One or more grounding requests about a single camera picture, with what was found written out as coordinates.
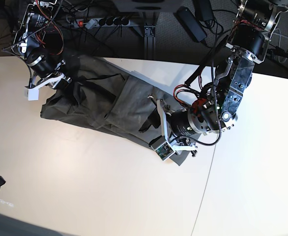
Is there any black power adapter brick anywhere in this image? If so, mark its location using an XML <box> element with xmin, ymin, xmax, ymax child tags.
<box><xmin>174</xmin><ymin>6</ymin><xmax>207</xmax><ymax>43</ymax></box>

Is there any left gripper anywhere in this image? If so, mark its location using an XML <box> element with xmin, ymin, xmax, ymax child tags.
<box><xmin>138</xmin><ymin>94</ymin><xmax>225</xmax><ymax>158</ymax></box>

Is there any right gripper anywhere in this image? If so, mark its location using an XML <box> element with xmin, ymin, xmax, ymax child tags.
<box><xmin>26</xmin><ymin>55</ymin><xmax>72</xmax><ymax>90</ymax></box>

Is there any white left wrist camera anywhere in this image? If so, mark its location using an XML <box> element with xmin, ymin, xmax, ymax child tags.
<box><xmin>149</xmin><ymin>136</ymin><xmax>175</xmax><ymax>161</ymax></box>

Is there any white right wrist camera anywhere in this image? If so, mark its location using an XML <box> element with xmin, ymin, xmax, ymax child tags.
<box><xmin>25</xmin><ymin>88</ymin><xmax>39</xmax><ymax>101</ymax></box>

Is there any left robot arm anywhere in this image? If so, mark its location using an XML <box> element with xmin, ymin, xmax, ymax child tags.
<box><xmin>149</xmin><ymin>0</ymin><xmax>288</xmax><ymax>160</ymax></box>

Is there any grey power strip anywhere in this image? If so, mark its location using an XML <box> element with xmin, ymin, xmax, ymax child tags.
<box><xmin>71</xmin><ymin>17</ymin><xmax>131</xmax><ymax>30</ymax></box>

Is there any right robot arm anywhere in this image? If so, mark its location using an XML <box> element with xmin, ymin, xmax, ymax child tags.
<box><xmin>1</xmin><ymin>0</ymin><xmax>72</xmax><ymax>90</ymax></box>

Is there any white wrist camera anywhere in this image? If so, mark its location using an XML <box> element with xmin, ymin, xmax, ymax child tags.
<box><xmin>149</xmin><ymin>136</ymin><xmax>175</xmax><ymax>161</ymax></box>
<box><xmin>25</xmin><ymin>88</ymin><xmax>39</xmax><ymax>101</ymax></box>

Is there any aluminium profile post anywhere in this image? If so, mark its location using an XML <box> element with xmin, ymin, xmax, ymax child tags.
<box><xmin>143</xmin><ymin>11</ymin><xmax>157</xmax><ymax>59</ymax></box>

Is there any grey-green T-shirt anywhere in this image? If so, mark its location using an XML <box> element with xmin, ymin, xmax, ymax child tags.
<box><xmin>40</xmin><ymin>48</ymin><xmax>191</xmax><ymax>167</ymax></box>

